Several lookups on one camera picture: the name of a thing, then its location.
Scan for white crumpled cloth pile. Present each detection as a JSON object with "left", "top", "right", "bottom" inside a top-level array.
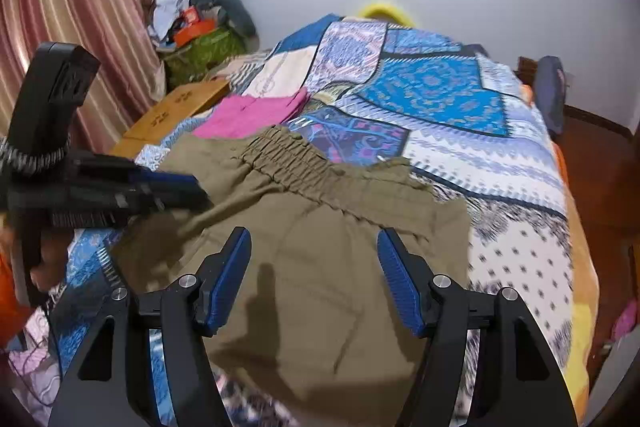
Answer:
[{"left": 150, "top": 0, "right": 196, "bottom": 42}]

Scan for braided grey cable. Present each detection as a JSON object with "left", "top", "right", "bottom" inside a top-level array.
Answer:
[{"left": 0, "top": 142, "right": 68, "bottom": 172}]

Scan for blue patchwork quilt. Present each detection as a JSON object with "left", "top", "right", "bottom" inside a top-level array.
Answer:
[{"left": 50, "top": 14, "right": 576, "bottom": 427}]

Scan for wooden lap desk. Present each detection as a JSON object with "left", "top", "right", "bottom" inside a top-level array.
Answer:
[{"left": 107, "top": 77, "right": 233, "bottom": 158}]

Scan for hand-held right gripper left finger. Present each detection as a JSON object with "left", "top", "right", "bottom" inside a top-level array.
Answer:
[{"left": 47, "top": 227, "right": 252, "bottom": 427}]

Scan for brown wooden bedpost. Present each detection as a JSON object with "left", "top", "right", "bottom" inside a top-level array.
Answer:
[{"left": 516, "top": 56, "right": 540, "bottom": 88}]

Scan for orange box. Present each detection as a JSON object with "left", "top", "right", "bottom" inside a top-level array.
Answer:
[{"left": 172, "top": 7, "right": 218, "bottom": 45}]

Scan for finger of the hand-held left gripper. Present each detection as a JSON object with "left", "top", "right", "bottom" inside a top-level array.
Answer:
[
  {"left": 127, "top": 169, "right": 201, "bottom": 195},
  {"left": 115, "top": 189, "right": 215, "bottom": 214}
]

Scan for grey plush pillow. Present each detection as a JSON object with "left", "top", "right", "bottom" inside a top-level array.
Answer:
[{"left": 190, "top": 0, "right": 258, "bottom": 40}]

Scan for person's left hand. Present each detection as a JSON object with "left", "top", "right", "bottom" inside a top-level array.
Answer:
[{"left": 30, "top": 227, "right": 71, "bottom": 293}]

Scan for grey backpack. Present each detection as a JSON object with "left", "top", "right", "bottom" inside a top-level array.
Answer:
[{"left": 536, "top": 55, "right": 568, "bottom": 140}]

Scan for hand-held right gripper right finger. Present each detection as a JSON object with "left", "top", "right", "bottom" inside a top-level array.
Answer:
[{"left": 376, "top": 228, "right": 578, "bottom": 427}]

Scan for pink item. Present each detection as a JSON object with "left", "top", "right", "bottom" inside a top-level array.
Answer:
[{"left": 612, "top": 299, "right": 638, "bottom": 343}]

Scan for green patterned cloth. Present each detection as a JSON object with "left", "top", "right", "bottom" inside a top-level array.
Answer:
[{"left": 162, "top": 27, "right": 248, "bottom": 82}]

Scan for pink cloth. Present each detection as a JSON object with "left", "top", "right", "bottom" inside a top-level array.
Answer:
[{"left": 192, "top": 87, "right": 310, "bottom": 140}]

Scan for olive green pants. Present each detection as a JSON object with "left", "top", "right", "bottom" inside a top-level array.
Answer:
[{"left": 112, "top": 124, "right": 471, "bottom": 427}]

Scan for yellow curved foam pad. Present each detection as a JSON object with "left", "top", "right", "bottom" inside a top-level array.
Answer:
[{"left": 357, "top": 0, "right": 416, "bottom": 28}]

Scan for white floral cloth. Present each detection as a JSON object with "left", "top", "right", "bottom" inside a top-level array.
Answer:
[{"left": 7, "top": 307, "right": 66, "bottom": 423}]

